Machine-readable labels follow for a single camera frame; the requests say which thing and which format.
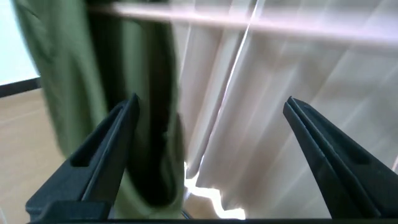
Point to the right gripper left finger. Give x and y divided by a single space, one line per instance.
96 168

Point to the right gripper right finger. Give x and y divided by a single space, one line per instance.
342 168

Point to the green printed shirt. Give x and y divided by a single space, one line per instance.
68 77

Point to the pink clothes hanger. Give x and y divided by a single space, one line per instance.
280 26

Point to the beige curtain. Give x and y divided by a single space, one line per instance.
264 109

